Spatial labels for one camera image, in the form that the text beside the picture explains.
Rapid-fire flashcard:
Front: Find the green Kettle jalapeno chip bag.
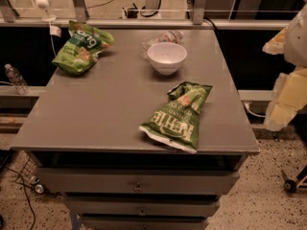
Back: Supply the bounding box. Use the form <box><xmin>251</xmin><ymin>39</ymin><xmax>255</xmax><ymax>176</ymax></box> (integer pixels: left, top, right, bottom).
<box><xmin>139</xmin><ymin>81</ymin><xmax>212</xmax><ymax>153</ymax></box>

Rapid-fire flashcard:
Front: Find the grey drawer cabinet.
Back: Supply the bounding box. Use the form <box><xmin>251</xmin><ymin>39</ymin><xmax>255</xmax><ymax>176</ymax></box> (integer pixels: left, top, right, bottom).
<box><xmin>12</xmin><ymin>30</ymin><xmax>259</xmax><ymax>220</ymax></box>

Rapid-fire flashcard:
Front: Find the clear plastic bottle on table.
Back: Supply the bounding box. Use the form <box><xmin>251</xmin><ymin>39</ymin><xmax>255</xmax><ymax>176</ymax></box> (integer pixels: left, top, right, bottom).
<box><xmin>141</xmin><ymin>30</ymin><xmax>183</xmax><ymax>58</ymax></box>

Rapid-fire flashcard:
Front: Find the clear water bottle on shelf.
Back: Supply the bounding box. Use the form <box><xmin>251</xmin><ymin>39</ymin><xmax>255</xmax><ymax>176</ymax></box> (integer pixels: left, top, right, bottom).
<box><xmin>5</xmin><ymin>64</ymin><xmax>30</xmax><ymax>95</ymax></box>

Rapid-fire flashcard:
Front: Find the bottom grey drawer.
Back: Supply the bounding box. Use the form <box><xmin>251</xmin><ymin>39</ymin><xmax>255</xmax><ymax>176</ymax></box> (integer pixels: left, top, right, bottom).
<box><xmin>80</xmin><ymin>217</ymin><xmax>208</xmax><ymax>230</ymax></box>

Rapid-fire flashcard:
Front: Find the white webcam on stand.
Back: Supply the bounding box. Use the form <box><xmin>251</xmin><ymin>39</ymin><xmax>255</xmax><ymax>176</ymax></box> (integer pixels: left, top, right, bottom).
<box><xmin>35</xmin><ymin>0</ymin><xmax>57</xmax><ymax>22</ymax></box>

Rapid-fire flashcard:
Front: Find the green snack bag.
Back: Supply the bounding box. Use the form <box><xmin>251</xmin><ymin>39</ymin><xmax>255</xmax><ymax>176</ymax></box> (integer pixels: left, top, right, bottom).
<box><xmin>52</xmin><ymin>21</ymin><xmax>114</xmax><ymax>76</ymax></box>

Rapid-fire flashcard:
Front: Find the top grey drawer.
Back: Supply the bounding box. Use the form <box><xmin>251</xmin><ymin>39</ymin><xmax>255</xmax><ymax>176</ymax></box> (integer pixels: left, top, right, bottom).
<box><xmin>35</xmin><ymin>168</ymin><xmax>239</xmax><ymax>195</ymax></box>

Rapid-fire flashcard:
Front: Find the white cable at right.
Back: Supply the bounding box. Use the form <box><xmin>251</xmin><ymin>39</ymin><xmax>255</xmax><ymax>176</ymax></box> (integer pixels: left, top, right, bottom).
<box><xmin>243</xmin><ymin>102</ymin><xmax>267</xmax><ymax>119</ymax></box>

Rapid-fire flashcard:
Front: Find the black floor cable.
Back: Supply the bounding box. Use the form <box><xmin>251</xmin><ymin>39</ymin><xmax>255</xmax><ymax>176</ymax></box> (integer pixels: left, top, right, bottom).
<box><xmin>0</xmin><ymin>163</ymin><xmax>37</xmax><ymax>230</ymax></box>

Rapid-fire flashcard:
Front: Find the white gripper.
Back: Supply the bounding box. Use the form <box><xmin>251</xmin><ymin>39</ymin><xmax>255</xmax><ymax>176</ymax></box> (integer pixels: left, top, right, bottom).
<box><xmin>262</xmin><ymin>5</ymin><xmax>307</xmax><ymax>131</ymax></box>

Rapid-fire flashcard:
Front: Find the white bowl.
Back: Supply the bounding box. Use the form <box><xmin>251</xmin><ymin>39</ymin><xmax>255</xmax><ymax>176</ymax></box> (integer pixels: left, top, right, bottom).
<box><xmin>147</xmin><ymin>42</ymin><xmax>187</xmax><ymax>75</ymax></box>

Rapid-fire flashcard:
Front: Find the grey drawer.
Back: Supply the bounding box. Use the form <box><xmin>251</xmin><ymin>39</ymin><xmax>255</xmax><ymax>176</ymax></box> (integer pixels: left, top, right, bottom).
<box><xmin>35</xmin><ymin>168</ymin><xmax>239</xmax><ymax>195</ymax></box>
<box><xmin>80</xmin><ymin>217</ymin><xmax>208</xmax><ymax>230</ymax></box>
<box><xmin>63</xmin><ymin>195</ymin><xmax>220</xmax><ymax>217</ymax></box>

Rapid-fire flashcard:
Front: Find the black caster wheel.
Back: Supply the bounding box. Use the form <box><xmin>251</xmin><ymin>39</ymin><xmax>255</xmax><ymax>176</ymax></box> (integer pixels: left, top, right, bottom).
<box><xmin>281</xmin><ymin>171</ymin><xmax>297</xmax><ymax>194</ymax></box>

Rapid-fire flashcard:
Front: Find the wire basket with cans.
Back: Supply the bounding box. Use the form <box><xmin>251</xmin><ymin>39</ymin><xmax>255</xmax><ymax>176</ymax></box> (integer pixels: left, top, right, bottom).
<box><xmin>19</xmin><ymin>158</ymin><xmax>45</xmax><ymax>194</ymax></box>

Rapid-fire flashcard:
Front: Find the middle grey drawer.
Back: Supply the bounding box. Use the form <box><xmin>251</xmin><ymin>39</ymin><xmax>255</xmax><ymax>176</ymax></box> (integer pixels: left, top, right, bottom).
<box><xmin>63</xmin><ymin>195</ymin><xmax>220</xmax><ymax>217</ymax></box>

